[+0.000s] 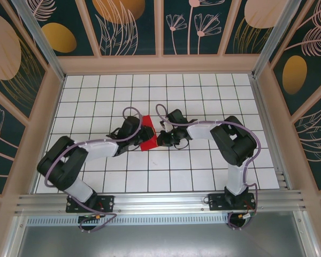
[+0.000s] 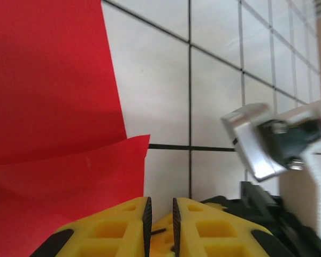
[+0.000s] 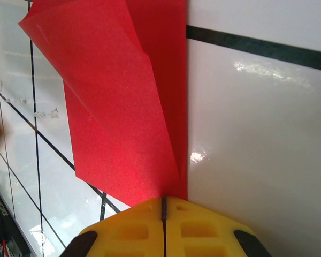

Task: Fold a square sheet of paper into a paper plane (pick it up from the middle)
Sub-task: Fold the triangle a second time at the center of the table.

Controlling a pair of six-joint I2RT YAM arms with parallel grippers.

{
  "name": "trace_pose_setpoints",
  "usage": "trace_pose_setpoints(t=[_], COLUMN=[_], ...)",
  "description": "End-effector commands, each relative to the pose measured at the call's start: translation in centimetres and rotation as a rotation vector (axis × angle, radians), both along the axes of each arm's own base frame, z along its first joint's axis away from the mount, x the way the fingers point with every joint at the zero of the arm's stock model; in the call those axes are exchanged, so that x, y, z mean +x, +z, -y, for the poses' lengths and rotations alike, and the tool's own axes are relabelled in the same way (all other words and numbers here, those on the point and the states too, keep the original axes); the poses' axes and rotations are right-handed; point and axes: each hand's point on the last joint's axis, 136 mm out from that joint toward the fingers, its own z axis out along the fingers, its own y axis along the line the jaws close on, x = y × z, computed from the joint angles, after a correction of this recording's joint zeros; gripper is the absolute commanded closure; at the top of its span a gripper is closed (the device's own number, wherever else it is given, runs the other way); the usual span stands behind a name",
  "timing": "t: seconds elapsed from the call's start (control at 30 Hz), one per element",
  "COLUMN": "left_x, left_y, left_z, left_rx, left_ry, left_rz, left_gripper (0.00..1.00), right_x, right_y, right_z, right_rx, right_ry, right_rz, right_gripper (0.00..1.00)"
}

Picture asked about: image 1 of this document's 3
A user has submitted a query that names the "red square paper sheet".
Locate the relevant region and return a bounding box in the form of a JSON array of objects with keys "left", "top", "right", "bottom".
[{"left": 138, "top": 115, "right": 159, "bottom": 152}]

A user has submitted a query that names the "grey metal sheet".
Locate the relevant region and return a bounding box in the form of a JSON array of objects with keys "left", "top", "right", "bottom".
[{"left": 16, "top": 211, "right": 319, "bottom": 257}]

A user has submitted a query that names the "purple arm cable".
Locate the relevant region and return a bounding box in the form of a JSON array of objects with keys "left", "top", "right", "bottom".
[
  {"left": 155, "top": 103, "right": 262, "bottom": 231},
  {"left": 43, "top": 106, "right": 145, "bottom": 233}
]

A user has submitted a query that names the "long aluminium mounting rail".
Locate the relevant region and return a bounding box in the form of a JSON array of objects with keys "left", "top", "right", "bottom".
[{"left": 14, "top": 190, "right": 307, "bottom": 215}]

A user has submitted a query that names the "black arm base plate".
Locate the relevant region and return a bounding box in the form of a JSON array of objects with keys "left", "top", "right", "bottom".
[
  {"left": 208, "top": 193, "right": 257, "bottom": 211},
  {"left": 66, "top": 194, "right": 115, "bottom": 214}
]

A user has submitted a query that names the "grey slotted cable duct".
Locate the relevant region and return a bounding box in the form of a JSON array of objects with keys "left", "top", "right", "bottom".
[{"left": 26, "top": 216, "right": 231, "bottom": 226}]

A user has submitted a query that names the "aluminium corner post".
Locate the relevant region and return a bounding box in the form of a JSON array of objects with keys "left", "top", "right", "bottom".
[
  {"left": 252, "top": 0, "right": 303, "bottom": 79},
  {"left": 12, "top": 0, "right": 67, "bottom": 81}
]

